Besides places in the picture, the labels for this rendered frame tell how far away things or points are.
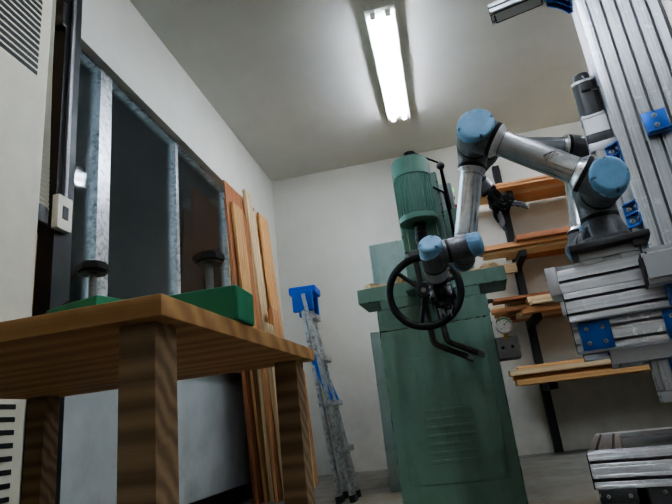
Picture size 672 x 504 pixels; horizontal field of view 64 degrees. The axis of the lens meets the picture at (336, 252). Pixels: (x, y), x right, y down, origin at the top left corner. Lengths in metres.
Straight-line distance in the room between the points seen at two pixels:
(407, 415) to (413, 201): 0.91
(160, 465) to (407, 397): 1.62
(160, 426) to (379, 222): 4.38
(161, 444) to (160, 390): 0.05
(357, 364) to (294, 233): 1.35
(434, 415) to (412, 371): 0.18
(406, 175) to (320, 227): 2.62
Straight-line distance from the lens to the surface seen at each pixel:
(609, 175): 1.76
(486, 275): 2.19
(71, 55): 2.52
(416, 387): 2.15
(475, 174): 1.89
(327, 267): 4.85
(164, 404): 0.61
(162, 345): 0.62
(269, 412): 3.34
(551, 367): 4.15
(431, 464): 2.15
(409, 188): 2.42
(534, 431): 4.61
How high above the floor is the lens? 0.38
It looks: 18 degrees up
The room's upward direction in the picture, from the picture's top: 7 degrees counter-clockwise
